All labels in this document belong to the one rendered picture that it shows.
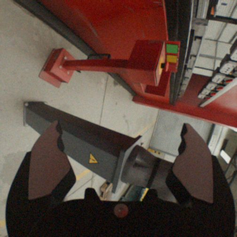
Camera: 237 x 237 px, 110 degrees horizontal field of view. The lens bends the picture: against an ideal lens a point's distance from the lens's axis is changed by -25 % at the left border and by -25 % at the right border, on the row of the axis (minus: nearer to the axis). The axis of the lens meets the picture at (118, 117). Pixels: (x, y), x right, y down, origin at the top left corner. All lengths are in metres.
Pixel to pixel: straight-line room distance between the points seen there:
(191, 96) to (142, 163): 2.10
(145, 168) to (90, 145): 0.20
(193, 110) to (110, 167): 2.09
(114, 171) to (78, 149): 0.16
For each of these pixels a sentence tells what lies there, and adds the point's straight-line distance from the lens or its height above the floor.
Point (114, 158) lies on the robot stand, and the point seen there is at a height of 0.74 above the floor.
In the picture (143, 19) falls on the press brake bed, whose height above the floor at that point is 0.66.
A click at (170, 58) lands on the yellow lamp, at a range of 0.57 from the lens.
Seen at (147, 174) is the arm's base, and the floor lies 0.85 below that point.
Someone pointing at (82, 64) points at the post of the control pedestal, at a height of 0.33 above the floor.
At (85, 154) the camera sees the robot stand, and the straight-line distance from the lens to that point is 0.44.
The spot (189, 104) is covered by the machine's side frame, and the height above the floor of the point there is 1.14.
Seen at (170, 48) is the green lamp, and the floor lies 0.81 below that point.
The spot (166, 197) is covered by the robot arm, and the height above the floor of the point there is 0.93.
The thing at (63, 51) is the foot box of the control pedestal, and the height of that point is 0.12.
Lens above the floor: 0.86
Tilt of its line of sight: 25 degrees down
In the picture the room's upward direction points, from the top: 107 degrees clockwise
